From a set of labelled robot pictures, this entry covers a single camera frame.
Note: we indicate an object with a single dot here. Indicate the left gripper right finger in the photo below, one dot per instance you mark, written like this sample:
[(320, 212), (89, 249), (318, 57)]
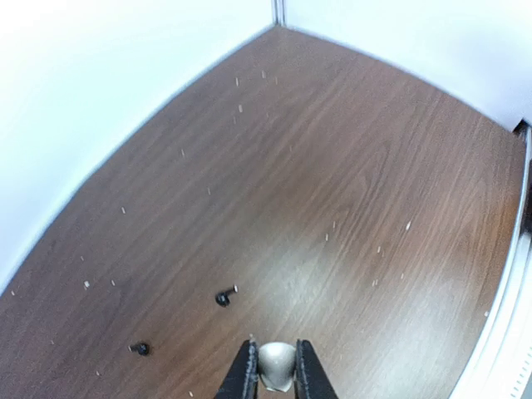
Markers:
[(311, 380)]

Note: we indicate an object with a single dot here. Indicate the left aluminium frame post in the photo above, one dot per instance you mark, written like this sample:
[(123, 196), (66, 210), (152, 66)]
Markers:
[(279, 12)]

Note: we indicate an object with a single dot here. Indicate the white earbud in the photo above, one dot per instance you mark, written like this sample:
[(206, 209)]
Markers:
[(276, 366)]

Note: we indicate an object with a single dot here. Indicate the black earbud left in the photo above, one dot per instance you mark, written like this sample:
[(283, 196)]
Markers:
[(140, 348)]

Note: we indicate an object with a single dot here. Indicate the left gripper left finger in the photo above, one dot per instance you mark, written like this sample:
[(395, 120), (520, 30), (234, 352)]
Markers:
[(241, 381)]

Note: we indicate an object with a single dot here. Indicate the black earbud right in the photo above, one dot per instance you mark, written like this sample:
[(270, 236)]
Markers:
[(222, 298)]

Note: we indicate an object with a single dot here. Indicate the black earbud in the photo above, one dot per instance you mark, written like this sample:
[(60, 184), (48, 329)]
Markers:
[(140, 348), (222, 298)]

